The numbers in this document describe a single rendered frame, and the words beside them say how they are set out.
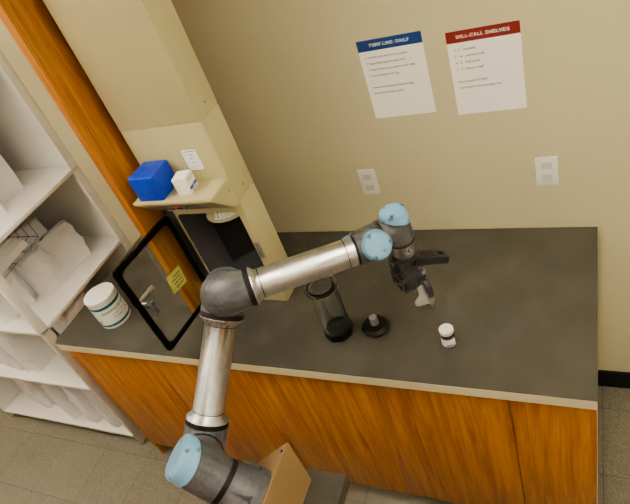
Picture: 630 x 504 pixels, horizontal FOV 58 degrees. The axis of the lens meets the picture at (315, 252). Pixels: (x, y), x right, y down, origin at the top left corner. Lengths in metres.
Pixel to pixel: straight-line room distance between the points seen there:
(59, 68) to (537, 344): 1.61
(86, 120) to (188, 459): 1.07
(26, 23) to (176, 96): 0.44
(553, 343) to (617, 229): 0.58
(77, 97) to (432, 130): 1.14
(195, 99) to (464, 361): 1.10
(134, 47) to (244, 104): 0.60
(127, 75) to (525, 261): 1.39
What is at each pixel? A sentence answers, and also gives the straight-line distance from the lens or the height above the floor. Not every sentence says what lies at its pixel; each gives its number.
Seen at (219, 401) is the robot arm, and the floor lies 1.22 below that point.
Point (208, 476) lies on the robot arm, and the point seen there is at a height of 1.21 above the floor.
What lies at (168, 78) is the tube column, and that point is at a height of 1.85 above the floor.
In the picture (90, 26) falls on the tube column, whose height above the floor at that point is 2.03.
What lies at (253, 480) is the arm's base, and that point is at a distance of 1.47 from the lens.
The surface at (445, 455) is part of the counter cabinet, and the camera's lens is 2.15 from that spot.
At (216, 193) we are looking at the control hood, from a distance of 1.76.
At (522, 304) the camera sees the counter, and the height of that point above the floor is 0.94.
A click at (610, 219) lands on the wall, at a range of 2.17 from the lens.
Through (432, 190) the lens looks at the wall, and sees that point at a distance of 2.14.
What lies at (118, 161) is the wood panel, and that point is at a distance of 1.99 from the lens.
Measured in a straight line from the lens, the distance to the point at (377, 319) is 1.86.
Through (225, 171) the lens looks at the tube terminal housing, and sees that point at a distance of 1.80.
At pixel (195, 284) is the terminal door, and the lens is 2.18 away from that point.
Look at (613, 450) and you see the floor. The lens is 2.69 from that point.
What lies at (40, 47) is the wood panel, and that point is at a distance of 1.87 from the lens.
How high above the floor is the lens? 2.33
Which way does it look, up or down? 37 degrees down
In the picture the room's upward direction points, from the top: 22 degrees counter-clockwise
